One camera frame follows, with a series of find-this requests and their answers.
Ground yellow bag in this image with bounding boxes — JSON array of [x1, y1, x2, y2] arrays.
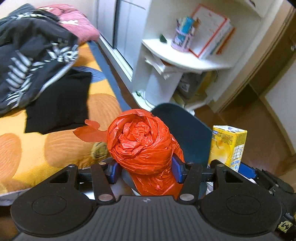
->
[[196, 71, 214, 95]]

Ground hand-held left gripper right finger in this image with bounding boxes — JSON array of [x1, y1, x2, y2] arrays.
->
[[171, 155, 249, 205]]

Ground black cloth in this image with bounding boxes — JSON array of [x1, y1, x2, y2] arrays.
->
[[24, 68, 92, 135]]

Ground yellow drink carton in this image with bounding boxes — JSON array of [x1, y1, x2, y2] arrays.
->
[[207, 125, 248, 173]]

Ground row of books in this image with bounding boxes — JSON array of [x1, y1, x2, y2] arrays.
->
[[200, 19, 236, 59]]

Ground teal trash bin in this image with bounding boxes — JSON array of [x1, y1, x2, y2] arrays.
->
[[151, 103, 213, 200]]

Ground grey bag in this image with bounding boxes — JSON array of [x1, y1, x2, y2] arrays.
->
[[178, 73, 204, 100]]

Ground pink pen holder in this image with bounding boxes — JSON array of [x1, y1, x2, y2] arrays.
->
[[171, 16, 197, 52]]

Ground white sliding wardrobe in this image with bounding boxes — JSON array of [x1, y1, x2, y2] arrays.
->
[[96, 0, 153, 81]]

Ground black leaf-print quilt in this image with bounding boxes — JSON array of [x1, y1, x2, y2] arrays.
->
[[0, 3, 79, 116]]

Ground bed with orange floral bedspread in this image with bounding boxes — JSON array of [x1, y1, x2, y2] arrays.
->
[[0, 40, 132, 205]]

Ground white corner shelf unit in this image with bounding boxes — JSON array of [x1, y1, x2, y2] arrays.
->
[[132, 0, 266, 112]]

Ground wooden door frame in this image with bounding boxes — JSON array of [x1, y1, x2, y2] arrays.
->
[[211, 0, 296, 114]]

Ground pink ribbed blanket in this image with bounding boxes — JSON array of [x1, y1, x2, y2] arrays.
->
[[37, 3, 100, 45]]

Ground red-bordered booklet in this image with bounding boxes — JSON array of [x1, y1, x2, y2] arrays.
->
[[188, 4, 228, 58]]

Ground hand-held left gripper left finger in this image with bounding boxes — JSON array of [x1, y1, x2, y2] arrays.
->
[[47, 161, 120, 204]]

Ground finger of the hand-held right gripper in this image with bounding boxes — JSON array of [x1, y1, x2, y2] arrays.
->
[[238, 162, 266, 184]]

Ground red plastic bag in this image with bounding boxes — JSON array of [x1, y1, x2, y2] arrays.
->
[[73, 108, 185, 201]]

